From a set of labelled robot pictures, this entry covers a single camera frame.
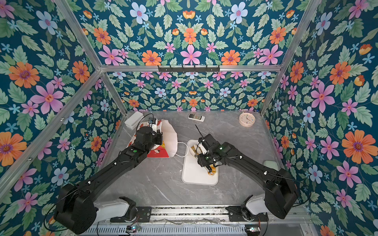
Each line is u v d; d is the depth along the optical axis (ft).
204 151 2.34
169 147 3.05
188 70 3.04
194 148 2.93
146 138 2.02
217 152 1.88
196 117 3.76
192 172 3.00
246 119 3.65
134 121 3.61
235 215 2.35
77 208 1.30
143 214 2.41
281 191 1.34
